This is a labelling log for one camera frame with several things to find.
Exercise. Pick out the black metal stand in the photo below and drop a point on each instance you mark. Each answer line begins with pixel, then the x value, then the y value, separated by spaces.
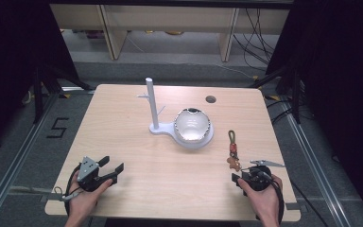
pixel 296 94
pixel 38 94

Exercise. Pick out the white bowl with silver rim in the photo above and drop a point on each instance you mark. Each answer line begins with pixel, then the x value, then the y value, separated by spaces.
pixel 192 126

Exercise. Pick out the white jewelry stand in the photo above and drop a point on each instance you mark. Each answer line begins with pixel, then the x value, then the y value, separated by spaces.
pixel 152 104

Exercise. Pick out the black curtain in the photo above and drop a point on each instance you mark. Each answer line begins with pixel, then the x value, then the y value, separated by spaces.
pixel 9 63
pixel 343 78

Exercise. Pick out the metal floor rail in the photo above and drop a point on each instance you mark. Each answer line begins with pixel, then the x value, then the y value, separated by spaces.
pixel 315 170
pixel 12 170

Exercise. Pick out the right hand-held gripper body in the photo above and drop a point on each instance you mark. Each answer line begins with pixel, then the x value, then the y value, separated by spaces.
pixel 258 179

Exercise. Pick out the person's left hand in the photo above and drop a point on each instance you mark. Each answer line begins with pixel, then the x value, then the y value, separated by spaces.
pixel 82 198

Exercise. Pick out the beige wooden shelf unit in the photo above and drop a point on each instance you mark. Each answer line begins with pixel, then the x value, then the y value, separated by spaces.
pixel 170 19

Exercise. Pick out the person's right hand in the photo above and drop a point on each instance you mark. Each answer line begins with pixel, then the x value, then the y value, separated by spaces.
pixel 263 200

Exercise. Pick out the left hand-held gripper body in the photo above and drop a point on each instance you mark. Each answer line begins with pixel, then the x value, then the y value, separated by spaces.
pixel 87 171

